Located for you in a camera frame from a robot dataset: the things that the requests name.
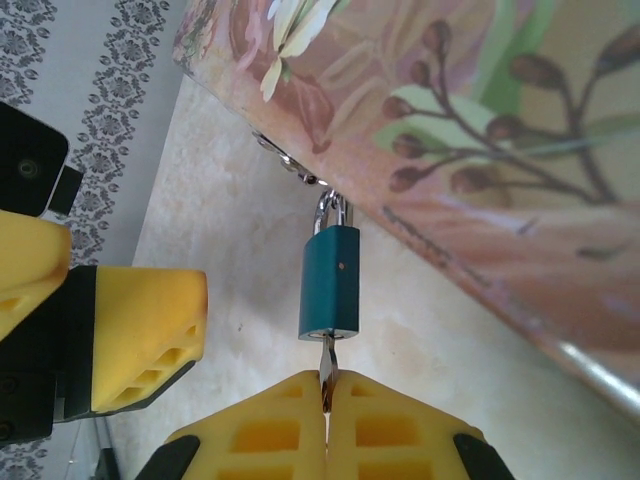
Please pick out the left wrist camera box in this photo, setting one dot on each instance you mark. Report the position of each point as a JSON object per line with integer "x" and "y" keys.
{"x": 27, "y": 160}

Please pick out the silver tin hasp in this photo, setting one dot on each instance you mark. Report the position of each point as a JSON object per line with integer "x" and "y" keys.
{"x": 287, "y": 162}

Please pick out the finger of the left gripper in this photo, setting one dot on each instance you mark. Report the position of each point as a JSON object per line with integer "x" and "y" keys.
{"x": 145, "y": 315}
{"x": 30, "y": 270}

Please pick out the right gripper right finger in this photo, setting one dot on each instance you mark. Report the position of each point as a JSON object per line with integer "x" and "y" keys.
{"x": 400, "y": 435}

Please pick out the small teal padlock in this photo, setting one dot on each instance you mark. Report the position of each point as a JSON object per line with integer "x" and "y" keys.
{"x": 330, "y": 280}

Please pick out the pink illustrated tin box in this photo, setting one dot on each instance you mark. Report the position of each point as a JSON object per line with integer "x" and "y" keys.
{"x": 450, "y": 125}

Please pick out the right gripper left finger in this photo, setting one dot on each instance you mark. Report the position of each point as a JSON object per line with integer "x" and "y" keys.
{"x": 260, "y": 435}

